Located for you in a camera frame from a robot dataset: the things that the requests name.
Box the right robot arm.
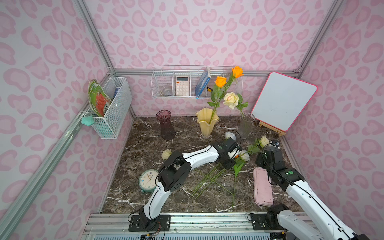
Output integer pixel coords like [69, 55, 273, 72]
[257, 140, 368, 240]

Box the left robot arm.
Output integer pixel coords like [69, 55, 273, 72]
[139, 138, 243, 226]

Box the white rose upper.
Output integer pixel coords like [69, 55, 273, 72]
[225, 132, 237, 141]

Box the white rose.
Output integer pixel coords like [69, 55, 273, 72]
[191, 149, 251, 199]
[225, 132, 237, 141]

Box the small orange rose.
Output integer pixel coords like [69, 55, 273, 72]
[232, 155, 246, 207]

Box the white rose lower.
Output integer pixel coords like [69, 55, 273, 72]
[191, 149, 251, 199]

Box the wooden easel stand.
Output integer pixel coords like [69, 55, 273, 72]
[259, 121, 286, 137]

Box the clear glass vase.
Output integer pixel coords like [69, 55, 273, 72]
[238, 113, 255, 139]

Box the yellow flower-shaped vase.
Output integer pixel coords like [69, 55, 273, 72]
[196, 108, 220, 139]

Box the pink-framed whiteboard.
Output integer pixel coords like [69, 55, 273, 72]
[252, 72, 318, 132]

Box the cream rose on table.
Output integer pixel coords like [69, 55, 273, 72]
[162, 149, 172, 160]

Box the purple ribbed glass vase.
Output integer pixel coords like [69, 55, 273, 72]
[156, 110, 176, 141]

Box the blue book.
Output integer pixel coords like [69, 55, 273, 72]
[195, 67, 211, 98]

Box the pink calculator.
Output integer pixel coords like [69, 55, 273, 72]
[175, 76, 190, 97]

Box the clear tape roll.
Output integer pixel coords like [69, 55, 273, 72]
[161, 86, 173, 96]

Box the green round alarm clock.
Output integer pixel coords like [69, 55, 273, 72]
[139, 169, 159, 193]

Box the green red paper fan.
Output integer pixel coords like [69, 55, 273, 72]
[88, 79, 112, 117]

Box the teal hook toy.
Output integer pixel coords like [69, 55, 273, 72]
[81, 116, 95, 127]

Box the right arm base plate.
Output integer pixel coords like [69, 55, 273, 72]
[247, 213, 284, 231]

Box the white wire wall basket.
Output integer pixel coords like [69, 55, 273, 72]
[151, 66, 232, 99]

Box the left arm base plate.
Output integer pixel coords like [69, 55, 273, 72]
[129, 215, 171, 232]

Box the white wire side basket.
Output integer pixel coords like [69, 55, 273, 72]
[91, 77, 133, 140]

